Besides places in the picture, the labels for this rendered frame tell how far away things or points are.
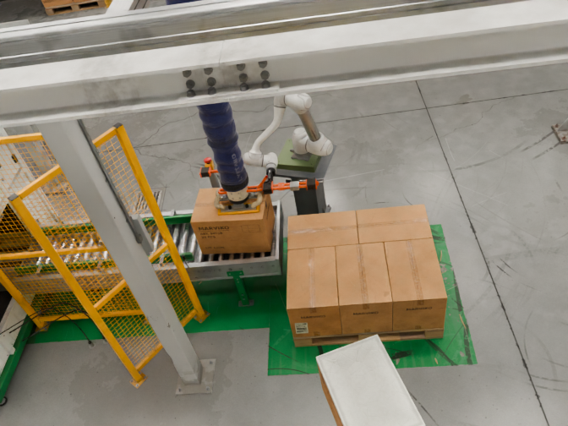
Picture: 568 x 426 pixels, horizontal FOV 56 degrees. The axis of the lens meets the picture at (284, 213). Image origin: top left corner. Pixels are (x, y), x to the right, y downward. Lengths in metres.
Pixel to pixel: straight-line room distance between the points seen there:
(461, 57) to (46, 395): 4.35
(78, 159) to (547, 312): 3.73
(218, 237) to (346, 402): 1.88
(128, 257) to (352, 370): 1.48
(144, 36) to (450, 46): 0.95
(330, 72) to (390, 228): 3.16
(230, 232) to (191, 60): 2.99
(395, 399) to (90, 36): 2.36
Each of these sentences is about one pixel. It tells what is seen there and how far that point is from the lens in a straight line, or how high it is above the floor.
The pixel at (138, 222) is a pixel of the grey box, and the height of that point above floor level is 1.74.
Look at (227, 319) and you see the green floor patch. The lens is 4.84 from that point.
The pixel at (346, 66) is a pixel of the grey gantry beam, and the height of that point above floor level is 3.13.
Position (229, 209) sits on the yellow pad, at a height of 0.98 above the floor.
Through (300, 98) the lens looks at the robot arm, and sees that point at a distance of 4.22.
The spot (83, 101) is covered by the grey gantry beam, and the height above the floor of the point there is 3.12.
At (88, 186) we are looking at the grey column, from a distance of 2.96.
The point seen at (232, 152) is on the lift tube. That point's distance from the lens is 3.96.
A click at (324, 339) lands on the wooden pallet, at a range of 4.55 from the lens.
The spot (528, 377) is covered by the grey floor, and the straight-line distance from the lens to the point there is 4.53.
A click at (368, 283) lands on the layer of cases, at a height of 0.54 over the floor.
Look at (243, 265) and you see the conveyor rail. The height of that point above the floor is 0.56.
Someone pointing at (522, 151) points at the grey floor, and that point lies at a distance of 6.29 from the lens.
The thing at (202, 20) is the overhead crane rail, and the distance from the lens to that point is 1.80.
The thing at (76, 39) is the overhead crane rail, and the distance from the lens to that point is 1.94.
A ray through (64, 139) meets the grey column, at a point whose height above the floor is 2.50.
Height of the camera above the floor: 3.88
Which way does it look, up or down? 44 degrees down
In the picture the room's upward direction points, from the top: 12 degrees counter-clockwise
